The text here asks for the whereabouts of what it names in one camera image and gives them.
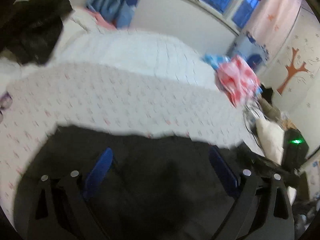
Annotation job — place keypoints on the dark cloth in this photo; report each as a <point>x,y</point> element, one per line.
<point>267,93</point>

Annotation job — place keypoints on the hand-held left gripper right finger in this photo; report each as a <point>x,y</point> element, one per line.
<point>223,170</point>

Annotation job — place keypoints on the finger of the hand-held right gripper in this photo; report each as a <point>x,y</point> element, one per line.
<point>265,163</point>

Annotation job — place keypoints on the brown fuzzy cloth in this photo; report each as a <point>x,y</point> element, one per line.
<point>270,110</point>

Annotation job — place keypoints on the pink plastic bag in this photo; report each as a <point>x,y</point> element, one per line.
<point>235,80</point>

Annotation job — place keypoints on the pink cloth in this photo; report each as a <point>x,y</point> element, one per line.
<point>102,21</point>

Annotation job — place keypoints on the blue printed cloth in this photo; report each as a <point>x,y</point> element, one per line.
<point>215,60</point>

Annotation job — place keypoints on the black puffer jacket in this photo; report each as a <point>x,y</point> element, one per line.
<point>150,160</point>

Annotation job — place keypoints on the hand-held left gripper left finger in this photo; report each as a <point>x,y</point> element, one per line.
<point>98,170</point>

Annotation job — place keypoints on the pink and blue curtain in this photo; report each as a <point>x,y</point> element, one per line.
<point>270,17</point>

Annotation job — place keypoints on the purple patchwork jacket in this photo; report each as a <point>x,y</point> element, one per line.
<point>5,102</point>

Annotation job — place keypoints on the orange tree wall decal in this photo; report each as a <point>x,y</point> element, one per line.
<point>291,72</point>

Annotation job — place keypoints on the striped white duvet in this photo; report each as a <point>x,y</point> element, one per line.
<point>137,50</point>

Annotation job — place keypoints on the blue whale print curtain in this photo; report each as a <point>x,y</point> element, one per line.
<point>112,2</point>

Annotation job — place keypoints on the black hooded jacket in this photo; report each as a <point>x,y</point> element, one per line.
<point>32,30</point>

